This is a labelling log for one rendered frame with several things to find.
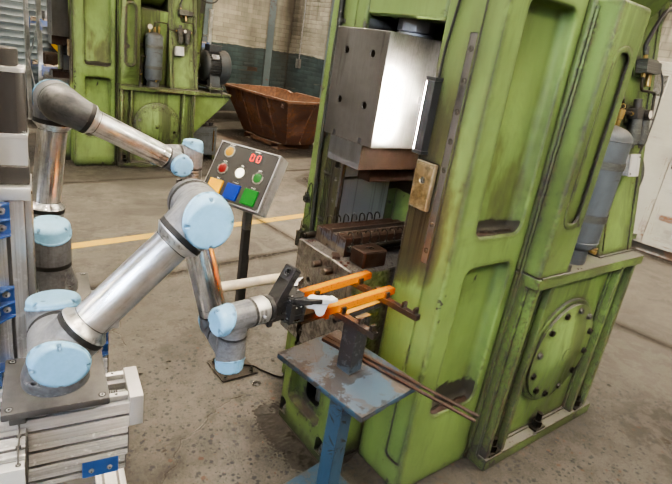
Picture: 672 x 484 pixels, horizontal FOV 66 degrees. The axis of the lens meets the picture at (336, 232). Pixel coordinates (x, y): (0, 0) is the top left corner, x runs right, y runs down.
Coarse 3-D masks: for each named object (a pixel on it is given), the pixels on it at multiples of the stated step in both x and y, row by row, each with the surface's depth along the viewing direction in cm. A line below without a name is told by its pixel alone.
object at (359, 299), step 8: (384, 288) 174; (392, 288) 175; (352, 296) 165; (360, 296) 166; (368, 296) 167; (376, 296) 170; (328, 304) 157; (336, 304) 158; (344, 304) 159; (352, 304) 162; (360, 304) 165; (312, 312) 150; (328, 312) 154; (336, 312) 158; (296, 320) 149; (304, 320) 150; (312, 320) 151
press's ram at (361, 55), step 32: (352, 32) 190; (384, 32) 177; (352, 64) 191; (384, 64) 178; (416, 64) 186; (352, 96) 193; (384, 96) 182; (416, 96) 191; (352, 128) 194; (384, 128) 188; (416, 128) 197
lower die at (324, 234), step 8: (328, 224) 221; (336, 224) 222; (344, 224) 221; (352, 224) 222; (360, 224) 224; (368, 224) 226; (376, 224) 224; (320, 232) 217; (328, 232) 212; (344, 232) 208; (368, 232) 215; (376, 232) 216; (384, 232) 218; (392, 232) 220; (400, 232) 221; (320, 240) 217; (328, 240) 212; (336, 240) 208; (344, 240) 204; (360, 240) 208; (368, 240) 211; (376, 240) 214; (384, 240) 216; (336, 248) 209; (344, 248) 204; (384, 248) 218; (392, 248) 221; (344, 256) 206
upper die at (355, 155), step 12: (336, 144) 203; (348, 144) 197; (360, 144) 192; (336, 156) 204; (348, 156) 198; (360, 156) 192; (372, 156) 196; (384, 156) 199; (396, 156) 203; (408, 156) 207; (360, 168) 194; (372, 168) 198; (384, 168) 202; (396, 168) 206; (408, 168) 210
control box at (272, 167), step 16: (224, 144) 244; (224, 160) 241; (240, 160) 238; (272, 160) 232; (208, 176) 242; (224, 176) 239; (272, 176) 230; (240, 192) 233; (272, 192) 233; (240, 208) 234; (256, 208) 228
